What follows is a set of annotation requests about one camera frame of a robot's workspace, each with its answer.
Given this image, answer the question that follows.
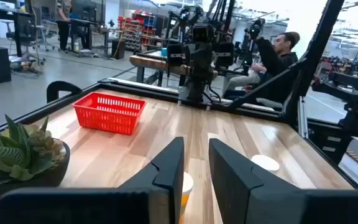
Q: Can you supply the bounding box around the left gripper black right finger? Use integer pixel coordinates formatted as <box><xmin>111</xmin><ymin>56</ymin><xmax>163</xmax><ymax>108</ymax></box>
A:
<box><xmin>208</xmin><ymin>138</ymin><xmax>305</xmax><ymax>224</ymax></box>

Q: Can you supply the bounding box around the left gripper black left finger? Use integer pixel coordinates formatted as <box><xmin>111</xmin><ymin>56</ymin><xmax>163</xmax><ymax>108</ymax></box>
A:
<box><xmin>117</xmin><ymin>136</ymin><xmax>185</xmax><ymax>224</ymax></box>

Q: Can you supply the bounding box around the person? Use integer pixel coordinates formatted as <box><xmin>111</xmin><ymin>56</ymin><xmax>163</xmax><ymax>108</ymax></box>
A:
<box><xmin>222</xmin><ymin>30</ymin><xmax>301</xmax><ymax>103</ymax></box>
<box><xmin>55</xmin><ymin>0</ymin><xmax>73</xmax><ymax>52</ymax></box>

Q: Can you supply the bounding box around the orange pill bottle white cap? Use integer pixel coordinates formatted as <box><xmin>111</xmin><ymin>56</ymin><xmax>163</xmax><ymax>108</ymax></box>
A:
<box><xmin>178</xmin><ymin>171</ymin><xmax>195</xmax><ymax>224</ymax></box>
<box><xmin>250</xmin><ymin>154</ymin><xmax>281</xmax><ymax>174</ymax></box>

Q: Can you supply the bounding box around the wooden workbench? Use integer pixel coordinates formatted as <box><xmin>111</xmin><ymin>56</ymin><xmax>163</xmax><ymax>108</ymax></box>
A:
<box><xmin>129</xmin><ymin>49</ymin><xmax>198</xmax><ymax>88</ymax></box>

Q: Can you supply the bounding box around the black office chair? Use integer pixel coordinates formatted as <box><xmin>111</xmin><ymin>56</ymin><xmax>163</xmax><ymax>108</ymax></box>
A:
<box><xmin>4</xmin><ymin>14</ymin><xmax>57</xmax><ymax>65</ymax></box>

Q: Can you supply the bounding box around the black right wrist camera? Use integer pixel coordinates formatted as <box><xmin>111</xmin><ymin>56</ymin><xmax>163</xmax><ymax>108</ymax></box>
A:
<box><xmin>192</xmin><ymin>23</ymin><xmax>214</xmax><ymax>44</ymax></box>

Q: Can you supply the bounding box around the succulent plant in black pot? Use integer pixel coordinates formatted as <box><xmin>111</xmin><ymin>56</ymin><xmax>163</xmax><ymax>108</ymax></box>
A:
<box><xmin>0</xmin><ymin>114</ymin><xmax>71</xmax><ymax>202</ymax></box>

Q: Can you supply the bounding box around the red parts bin shelf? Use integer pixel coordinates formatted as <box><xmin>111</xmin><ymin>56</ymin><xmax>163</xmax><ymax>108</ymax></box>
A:
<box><xmin>117</xmin><ymin>11</ymin><xmax>157</xmax><ymax>52</ymax></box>

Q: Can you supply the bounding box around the red plastic basket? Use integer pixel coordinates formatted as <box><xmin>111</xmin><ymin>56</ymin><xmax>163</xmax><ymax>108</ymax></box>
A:
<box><xmin>72</xmin><ymin>91</ymin><xmax>147</xmax><ymax>136</ymax></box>

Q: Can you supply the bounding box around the black metal table frame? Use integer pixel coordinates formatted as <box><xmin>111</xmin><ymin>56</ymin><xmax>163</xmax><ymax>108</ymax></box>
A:
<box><xmin>0</xmin><ymin>0</ymin><xmax>358</xmax><ymax>190</ymax></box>

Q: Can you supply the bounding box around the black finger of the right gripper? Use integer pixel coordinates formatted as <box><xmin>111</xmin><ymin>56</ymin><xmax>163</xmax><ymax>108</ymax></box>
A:
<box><xmin>213</xmin><ymin>41</ymin><xmax>236</xmax><ymax>68</ymax></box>
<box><xmin>166</xmin><ymin>43</ymin><xmax>188</xmax><ymax>68</ymax></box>

